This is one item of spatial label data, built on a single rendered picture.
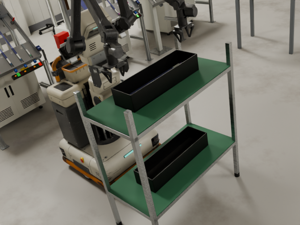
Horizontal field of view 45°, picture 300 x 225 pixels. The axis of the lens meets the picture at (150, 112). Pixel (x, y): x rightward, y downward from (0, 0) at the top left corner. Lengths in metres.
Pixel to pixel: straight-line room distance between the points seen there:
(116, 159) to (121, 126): 0.93
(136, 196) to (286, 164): 1.25
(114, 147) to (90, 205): 0.48
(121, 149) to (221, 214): 0.91
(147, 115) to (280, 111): 1.90
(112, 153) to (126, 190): 0.53
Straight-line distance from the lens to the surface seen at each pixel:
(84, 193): 3.08
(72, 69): 2.89
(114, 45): 1.85
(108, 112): 2.10
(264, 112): 3.63
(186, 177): 2.44
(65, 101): 2.80
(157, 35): 5.11
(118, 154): 2.88
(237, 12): 4.77
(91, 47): 2.51
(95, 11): 1.99
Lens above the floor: 2.00
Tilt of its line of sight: 32 degrees down
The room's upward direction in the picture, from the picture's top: 12 degrees counter-clockwise
